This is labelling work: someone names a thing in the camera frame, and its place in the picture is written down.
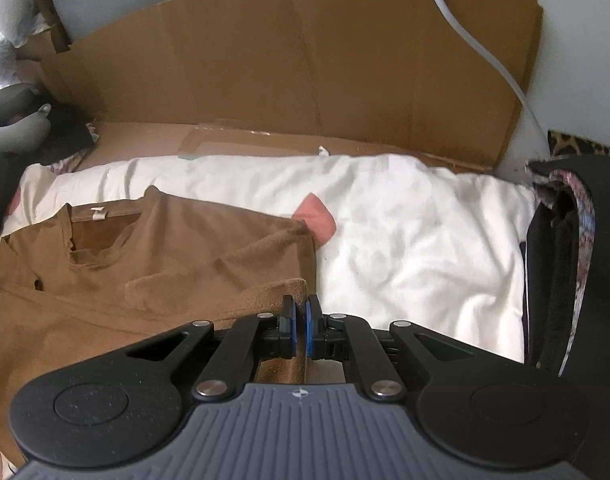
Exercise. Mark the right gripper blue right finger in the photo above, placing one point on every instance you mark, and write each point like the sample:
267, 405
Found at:
351, 341

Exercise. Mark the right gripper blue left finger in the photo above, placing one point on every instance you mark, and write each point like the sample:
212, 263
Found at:
250, 340

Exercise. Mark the brown printed t-shirt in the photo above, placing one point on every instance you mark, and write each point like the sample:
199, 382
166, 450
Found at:
94, 278

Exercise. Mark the cream bear print bedsheet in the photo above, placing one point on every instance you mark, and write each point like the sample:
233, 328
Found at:
393, 238

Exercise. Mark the black folded garment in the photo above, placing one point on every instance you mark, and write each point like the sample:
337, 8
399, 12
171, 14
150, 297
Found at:
589, 366

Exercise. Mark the floral patterned folded garment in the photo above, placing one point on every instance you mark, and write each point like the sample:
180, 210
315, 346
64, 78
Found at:
557, 256

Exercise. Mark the dark grey pillow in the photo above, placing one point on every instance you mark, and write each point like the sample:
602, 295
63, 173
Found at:
69, 135

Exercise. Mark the brown cardboard sheet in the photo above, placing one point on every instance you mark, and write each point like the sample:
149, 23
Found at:
388, 72

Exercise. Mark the leopard print folded garment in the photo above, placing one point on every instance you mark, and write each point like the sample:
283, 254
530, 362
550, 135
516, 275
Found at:
565, 144

